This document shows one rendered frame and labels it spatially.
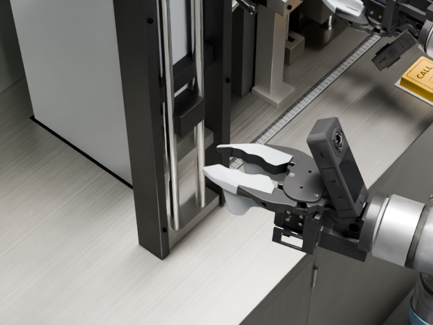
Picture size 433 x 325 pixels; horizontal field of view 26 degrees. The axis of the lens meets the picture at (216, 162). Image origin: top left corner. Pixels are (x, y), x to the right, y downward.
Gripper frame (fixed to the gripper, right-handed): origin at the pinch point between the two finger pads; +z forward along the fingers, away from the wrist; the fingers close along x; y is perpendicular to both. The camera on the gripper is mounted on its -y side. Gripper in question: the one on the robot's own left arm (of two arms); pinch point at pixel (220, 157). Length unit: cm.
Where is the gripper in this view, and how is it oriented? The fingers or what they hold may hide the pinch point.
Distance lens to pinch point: 111.9
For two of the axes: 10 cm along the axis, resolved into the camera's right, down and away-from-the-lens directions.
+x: 4.0, -5.9, 7.0
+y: -0.5, 7.4, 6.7
